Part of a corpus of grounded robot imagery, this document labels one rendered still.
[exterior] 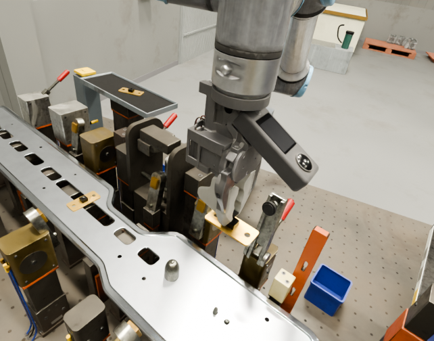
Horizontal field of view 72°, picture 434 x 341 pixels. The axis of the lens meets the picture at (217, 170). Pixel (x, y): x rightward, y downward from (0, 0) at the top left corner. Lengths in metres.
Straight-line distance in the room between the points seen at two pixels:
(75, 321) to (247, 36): 0.59
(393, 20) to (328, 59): 4.51
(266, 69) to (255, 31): 0.04
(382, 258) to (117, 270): 1.03
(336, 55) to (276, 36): 6.25
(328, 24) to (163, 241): 7.81
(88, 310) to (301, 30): 0.83
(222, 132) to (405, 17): 10.54
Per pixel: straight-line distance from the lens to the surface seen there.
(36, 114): 1.38
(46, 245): 0.79
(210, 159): 0.39
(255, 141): 0.36
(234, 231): 0.47
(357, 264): 1.32
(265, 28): 0.32
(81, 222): 0.85
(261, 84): 0.33
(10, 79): 2.92
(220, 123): 0.39
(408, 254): 1.49
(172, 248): 0.76
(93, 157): 1.02
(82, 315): 0.70
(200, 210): 0.75
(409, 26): 10.90
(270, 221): 0.65
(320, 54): 6.58
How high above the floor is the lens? 1.59
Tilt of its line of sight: 36 degrees down
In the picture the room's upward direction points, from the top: 9 degrees clockwise
